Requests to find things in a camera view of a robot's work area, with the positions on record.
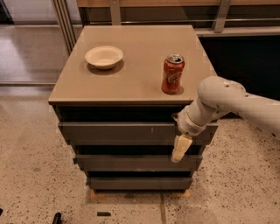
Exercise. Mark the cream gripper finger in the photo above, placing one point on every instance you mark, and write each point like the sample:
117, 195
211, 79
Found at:
181, 144

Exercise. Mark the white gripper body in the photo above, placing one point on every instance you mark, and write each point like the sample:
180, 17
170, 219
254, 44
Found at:
185, 122

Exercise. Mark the grey top drawer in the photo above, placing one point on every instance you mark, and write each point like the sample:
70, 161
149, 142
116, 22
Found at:
119, 133

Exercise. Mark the grey drawer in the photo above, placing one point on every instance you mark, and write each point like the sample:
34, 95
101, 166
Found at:
119, 133
136, 163
101, 184

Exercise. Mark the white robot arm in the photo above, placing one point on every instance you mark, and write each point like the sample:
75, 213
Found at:
216, 98

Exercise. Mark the grey drawer cabinet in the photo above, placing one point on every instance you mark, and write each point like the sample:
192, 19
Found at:
131, 91

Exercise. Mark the grey bottom drawer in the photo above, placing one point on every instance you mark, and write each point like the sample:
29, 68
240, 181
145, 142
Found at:
101, 184

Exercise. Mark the grey middle drawer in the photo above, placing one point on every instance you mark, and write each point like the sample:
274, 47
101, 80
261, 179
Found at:
136, 163

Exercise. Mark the red soda can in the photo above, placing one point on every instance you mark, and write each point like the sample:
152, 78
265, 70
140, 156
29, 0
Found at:
173, 68

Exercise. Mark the white paper bowl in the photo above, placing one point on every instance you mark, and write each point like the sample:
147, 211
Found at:
104, 57

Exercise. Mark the small black floor block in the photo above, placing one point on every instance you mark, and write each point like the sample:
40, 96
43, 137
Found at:
103, 214

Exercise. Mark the black object at floor edge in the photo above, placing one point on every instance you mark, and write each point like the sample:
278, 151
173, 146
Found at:
57, 218

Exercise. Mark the metal floor post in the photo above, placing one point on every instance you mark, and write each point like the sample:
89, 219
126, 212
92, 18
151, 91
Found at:
65, 24

